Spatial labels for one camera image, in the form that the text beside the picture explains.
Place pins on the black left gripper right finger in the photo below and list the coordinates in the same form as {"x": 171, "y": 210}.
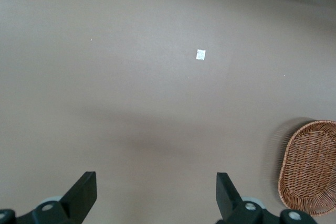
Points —
{"x": 233, "y": 208}

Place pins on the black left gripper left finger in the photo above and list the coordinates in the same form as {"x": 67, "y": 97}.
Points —
{"x": 76, "y": 203}

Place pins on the brown oval wicker basket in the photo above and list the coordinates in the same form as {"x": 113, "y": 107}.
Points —
{"x": 309, "y": 166}

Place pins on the brown paper table cover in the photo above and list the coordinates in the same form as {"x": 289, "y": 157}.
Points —
{"x": 131, "y": 77}

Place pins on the small square tape patch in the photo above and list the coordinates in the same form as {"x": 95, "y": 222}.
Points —
{"x": 200, "y": 54}

